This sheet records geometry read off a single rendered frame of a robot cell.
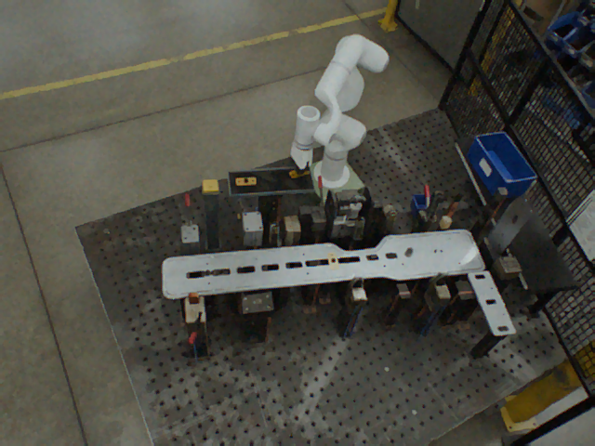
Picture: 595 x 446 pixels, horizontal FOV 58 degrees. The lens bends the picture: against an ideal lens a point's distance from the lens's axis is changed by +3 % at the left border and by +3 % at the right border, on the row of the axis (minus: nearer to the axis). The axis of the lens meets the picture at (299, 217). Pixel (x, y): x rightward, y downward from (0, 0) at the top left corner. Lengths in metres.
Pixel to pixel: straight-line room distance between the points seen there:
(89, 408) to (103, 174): 1.60
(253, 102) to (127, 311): 2.39
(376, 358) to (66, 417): 1.61
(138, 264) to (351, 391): 1.13
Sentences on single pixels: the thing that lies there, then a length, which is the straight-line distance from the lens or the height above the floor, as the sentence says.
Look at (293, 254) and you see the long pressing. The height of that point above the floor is 1.00.
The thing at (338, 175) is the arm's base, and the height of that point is 0.86.
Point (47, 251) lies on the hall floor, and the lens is 3.62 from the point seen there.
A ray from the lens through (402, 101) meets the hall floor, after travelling 4.66.
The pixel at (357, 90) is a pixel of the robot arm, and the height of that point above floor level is 1.41.
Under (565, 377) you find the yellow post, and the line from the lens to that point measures 2.84.
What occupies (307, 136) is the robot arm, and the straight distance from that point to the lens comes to 2.02.
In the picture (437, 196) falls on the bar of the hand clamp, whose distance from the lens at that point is 2.33.
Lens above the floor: 2.89
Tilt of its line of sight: 53 degrees down
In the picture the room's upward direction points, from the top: 10 degrees clockwise
